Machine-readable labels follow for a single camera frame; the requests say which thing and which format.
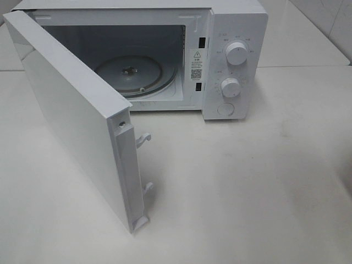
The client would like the white warning label sticker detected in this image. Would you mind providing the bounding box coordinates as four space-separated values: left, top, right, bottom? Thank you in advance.
189 48 205 81

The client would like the white microwave knob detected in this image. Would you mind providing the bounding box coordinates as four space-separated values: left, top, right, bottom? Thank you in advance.
221 78 241 98
225 41 249 65

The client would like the glass microwave turntable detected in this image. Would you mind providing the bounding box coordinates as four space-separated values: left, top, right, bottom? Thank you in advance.
95 55 177 98

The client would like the white microwave oven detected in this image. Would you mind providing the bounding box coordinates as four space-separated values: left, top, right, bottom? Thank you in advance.
4 1 268 120

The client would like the white microwave door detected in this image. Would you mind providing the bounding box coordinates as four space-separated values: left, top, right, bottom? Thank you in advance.
4 11 153 232

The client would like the round white door release button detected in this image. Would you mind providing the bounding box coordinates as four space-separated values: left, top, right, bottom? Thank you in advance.
217 103 234 117

